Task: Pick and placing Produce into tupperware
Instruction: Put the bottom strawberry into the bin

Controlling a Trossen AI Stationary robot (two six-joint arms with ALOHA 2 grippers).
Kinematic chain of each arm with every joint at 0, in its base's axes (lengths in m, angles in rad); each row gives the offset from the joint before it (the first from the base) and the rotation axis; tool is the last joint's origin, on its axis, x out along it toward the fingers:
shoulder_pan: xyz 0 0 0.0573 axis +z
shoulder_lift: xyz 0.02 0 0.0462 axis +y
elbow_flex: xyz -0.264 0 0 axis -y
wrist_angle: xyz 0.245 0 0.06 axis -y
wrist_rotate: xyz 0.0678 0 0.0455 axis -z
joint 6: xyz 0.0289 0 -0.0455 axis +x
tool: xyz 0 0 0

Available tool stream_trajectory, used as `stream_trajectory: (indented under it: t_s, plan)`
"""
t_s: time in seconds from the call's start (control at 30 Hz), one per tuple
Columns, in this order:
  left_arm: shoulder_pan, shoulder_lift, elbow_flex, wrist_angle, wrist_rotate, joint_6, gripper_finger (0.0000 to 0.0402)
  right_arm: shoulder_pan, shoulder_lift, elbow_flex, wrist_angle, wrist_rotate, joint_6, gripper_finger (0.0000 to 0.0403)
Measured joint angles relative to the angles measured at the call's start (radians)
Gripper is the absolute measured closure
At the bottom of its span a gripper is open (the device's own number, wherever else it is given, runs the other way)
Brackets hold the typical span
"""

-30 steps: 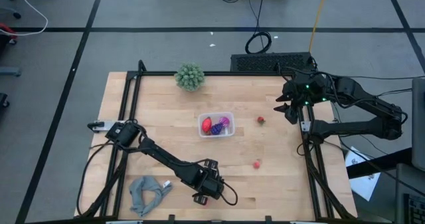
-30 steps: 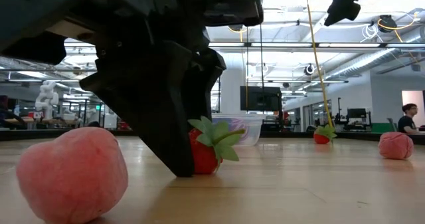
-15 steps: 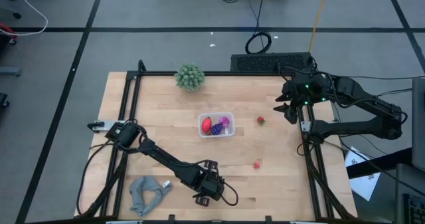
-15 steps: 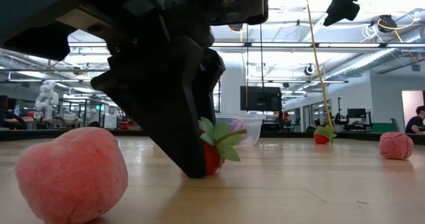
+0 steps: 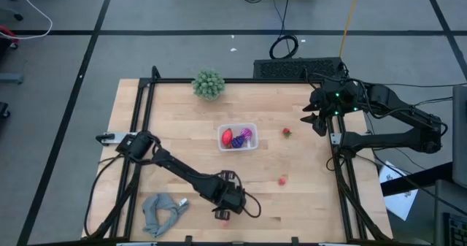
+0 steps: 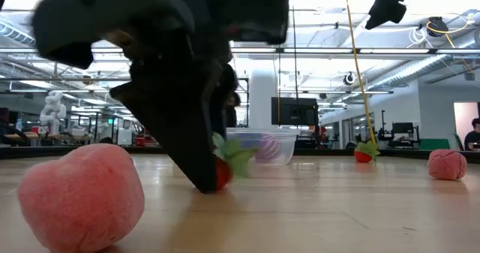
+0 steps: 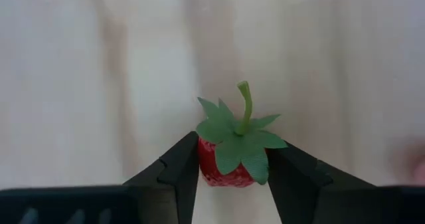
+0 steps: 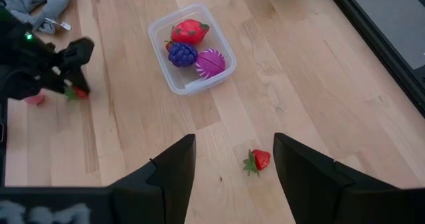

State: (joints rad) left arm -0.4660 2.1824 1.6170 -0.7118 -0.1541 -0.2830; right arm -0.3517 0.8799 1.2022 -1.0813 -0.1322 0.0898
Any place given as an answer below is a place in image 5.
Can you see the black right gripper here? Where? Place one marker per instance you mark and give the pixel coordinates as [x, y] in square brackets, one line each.
[339, 98]

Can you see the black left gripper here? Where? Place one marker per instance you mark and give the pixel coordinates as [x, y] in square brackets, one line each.
[228, 196]

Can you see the large red toy strawberry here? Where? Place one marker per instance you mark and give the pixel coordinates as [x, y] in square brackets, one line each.
[227, 136]

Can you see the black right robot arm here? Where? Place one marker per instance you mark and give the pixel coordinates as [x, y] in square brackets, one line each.
[401, 138]

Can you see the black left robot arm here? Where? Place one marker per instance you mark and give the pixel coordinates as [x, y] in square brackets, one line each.
[175, 167]

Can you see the clear plastic tupperware container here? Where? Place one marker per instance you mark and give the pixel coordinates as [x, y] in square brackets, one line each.
[255, 145]

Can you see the black perforated computer case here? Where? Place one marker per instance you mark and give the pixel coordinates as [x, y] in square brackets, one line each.
[284, 69]

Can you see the grey cloth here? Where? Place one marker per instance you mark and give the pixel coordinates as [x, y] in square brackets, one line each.
[160, 206]

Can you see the green spiky plant ball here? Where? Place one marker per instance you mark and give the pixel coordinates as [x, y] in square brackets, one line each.
[208, 84]

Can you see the white paper sheet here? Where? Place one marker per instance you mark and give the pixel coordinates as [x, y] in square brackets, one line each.
[397, 202]

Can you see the grey monitor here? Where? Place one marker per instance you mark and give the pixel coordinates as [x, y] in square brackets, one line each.
[460, 136]

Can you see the black keyboard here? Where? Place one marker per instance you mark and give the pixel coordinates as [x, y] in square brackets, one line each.
[456, 231]

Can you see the grey metal stand foot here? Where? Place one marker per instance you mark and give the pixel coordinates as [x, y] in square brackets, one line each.
[11, 79]

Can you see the red object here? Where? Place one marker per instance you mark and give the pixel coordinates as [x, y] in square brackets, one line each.
[7, 32]

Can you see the black metal table frame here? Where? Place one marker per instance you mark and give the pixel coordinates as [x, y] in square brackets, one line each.
[175, 80]

